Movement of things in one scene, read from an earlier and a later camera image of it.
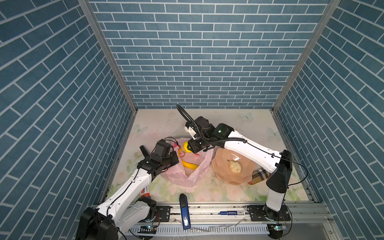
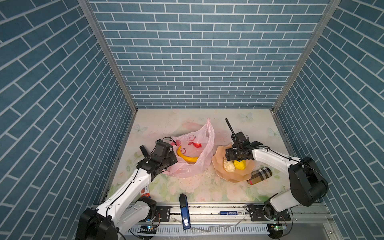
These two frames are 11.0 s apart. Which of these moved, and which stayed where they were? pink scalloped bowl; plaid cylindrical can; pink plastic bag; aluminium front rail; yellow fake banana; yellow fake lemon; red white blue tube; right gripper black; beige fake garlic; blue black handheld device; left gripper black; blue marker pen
Moved: yellow fake banana; pink plastic bag; yellow fake lemon; right gripper black; beige fake garlic
Stayed: blue marker pen; plaid cylindrical can; pink scalloped bowl; aluminium front rail; left gripper black; blue black handheld device; red white blue tube
